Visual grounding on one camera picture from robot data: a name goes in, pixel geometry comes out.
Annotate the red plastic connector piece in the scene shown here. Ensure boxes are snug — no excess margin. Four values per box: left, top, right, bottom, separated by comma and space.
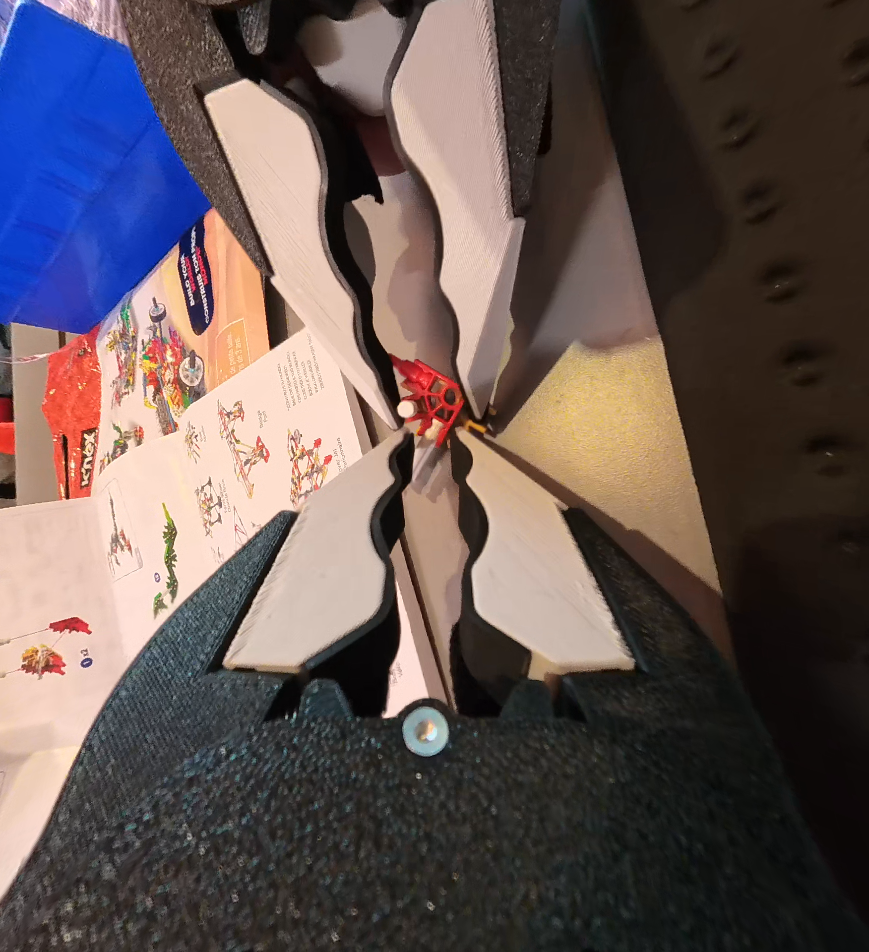
405, 360, 465, 436

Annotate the white printed instruction sheet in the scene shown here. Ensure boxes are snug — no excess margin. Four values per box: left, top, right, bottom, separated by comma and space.
0, 329, 452, 949

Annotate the orange and red toy bag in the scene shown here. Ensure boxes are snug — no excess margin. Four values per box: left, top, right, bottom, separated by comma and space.
42, 208, 272, 501

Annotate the blue plastic bin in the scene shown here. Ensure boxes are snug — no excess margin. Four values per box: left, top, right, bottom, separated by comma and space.
0, 0, 212, 336

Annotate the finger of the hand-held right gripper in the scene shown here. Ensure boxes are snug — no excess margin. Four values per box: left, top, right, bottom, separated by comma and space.
384, 0, 526, 419
195, 73, 406, 432

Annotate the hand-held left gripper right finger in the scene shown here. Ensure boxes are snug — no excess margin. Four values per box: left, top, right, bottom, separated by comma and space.
449, 430, 636, 674

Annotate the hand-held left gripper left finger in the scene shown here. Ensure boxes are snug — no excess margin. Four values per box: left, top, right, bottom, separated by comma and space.
222, 430, 415, 674

